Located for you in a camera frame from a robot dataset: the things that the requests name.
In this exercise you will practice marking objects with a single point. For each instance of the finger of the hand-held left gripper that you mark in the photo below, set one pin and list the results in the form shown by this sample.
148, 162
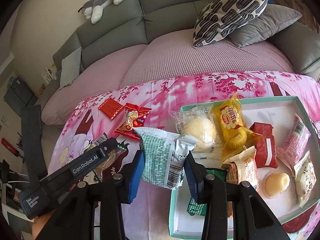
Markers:
110, 145

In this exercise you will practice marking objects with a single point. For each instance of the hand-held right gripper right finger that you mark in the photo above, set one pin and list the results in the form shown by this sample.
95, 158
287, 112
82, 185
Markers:
192, 177

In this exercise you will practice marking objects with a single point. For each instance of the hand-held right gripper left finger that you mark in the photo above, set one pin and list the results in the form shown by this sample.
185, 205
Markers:
136, 177

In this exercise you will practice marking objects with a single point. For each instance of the clear green-edged pastry packet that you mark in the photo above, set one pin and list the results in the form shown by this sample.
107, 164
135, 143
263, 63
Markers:
111, 161

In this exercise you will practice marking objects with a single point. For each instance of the dark green snack packet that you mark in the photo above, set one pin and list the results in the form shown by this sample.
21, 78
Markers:
196, 206

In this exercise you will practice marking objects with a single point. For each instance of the green white snack packet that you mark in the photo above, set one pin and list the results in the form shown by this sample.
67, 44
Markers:
160, 155

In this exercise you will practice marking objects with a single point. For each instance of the clear round cake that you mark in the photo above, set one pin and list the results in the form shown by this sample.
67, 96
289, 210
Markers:
197, 130

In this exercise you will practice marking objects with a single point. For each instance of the beige snack packet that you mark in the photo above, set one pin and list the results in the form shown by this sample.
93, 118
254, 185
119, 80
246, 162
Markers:
243, 170

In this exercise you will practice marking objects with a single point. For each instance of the dark red snack packet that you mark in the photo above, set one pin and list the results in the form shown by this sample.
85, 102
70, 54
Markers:
266, 145

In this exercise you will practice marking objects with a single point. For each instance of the pale jelly cup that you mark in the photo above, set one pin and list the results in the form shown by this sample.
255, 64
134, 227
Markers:
277, 182

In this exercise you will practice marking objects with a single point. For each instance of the green cardboard box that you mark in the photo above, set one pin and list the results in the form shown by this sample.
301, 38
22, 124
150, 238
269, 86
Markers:
275, 210

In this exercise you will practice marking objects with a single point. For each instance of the white flower print packet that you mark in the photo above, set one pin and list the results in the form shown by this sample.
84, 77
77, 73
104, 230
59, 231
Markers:
305, 180

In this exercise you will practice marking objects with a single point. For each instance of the red peanut print packet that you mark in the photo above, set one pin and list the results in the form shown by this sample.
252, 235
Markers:
132, 122

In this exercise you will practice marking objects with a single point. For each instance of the shiny red snack packet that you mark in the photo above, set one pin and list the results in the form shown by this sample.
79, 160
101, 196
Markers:
110, 108

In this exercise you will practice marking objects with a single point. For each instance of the red canister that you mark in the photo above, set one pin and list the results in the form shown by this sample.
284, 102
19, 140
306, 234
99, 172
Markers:
10, 147

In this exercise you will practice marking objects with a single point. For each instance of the yellow cake packet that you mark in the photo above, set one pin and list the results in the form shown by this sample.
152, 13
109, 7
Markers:
231, 125

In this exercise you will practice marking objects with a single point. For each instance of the printed blanket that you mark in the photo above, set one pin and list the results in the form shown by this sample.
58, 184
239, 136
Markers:
175, 95

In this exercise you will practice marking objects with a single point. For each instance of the light grey cushion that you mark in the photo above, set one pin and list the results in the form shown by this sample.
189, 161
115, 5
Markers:
70, 67

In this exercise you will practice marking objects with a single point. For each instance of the white rack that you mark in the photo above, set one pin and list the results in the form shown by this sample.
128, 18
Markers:
48, 74

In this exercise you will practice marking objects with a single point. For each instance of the pink sofa cover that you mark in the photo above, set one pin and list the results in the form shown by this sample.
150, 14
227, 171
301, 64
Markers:
175, 60

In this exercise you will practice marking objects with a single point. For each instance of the pink snack packet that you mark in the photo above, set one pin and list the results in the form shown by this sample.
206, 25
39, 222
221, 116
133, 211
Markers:
295, 141

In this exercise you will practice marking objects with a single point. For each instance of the grey sofa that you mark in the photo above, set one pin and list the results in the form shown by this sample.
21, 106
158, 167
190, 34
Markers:
162, 12

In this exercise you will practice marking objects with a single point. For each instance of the grey pillow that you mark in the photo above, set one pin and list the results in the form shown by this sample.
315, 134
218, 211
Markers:
265, 27

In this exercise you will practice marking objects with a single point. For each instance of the black white patterned pillow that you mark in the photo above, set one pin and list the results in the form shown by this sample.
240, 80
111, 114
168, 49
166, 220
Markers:
230, 12

